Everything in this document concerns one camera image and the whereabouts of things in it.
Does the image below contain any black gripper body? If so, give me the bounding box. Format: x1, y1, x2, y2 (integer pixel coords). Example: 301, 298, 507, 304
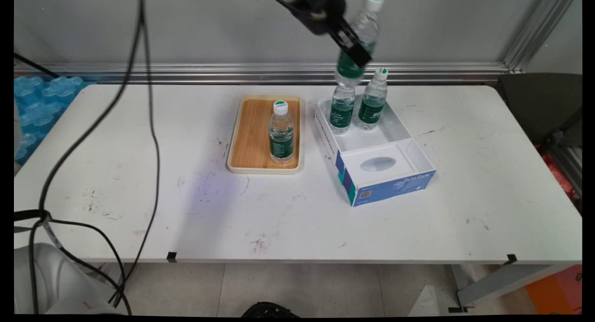
288, 0, 347, 35

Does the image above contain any white and blue cardboard box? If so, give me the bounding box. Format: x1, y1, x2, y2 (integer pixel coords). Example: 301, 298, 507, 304
314, 93, 436, 207

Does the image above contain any black round floor object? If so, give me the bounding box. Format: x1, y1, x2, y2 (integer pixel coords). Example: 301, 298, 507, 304
242, 302, 299, 318

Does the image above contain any green label water bottle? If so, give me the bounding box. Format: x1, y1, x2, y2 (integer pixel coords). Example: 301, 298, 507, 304
269, 100, 295, 164
357, 67, 389, 131
335, 0, 385, 86
329, 78, 356, 135

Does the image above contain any horizontal aluminium frame rail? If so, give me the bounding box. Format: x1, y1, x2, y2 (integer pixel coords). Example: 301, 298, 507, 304
14, 62, 512, 84

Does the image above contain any grey table leg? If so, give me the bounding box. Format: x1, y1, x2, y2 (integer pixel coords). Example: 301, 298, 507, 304
453, 263, 582, 309

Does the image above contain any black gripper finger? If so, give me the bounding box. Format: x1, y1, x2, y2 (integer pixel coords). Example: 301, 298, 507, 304
328, 27, 373, 68
342, 17, 363, 42

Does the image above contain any thin black hanging cable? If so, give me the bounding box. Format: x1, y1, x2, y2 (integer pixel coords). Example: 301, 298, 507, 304
108, 15, 161, 309

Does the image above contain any blue shrink-wrapped bottle pack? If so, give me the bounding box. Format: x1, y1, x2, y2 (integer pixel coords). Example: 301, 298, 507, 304
14, 76, 87, 165

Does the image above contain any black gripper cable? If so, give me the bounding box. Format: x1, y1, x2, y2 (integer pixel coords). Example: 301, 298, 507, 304
264, 0, 305, 16

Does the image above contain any wooden tray with cream rim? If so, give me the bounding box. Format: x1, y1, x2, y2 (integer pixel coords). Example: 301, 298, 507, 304
226, 94, 305, 175

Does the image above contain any orange box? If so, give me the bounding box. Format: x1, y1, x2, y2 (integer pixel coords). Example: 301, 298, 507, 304
525, 265, 582, 314

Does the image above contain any red plastic package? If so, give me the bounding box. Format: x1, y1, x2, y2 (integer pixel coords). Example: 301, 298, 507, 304
539, 148, 579, 204

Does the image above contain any thick black hanging cable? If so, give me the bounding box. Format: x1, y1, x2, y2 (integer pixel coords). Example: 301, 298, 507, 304
28, 0, 145, 313

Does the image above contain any dark grey chair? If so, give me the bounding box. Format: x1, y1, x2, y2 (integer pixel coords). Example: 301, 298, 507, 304
499, 73, 582, 147

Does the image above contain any slanted aluminium frame post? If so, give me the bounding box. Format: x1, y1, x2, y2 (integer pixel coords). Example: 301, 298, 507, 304
503, 0, 578, 72

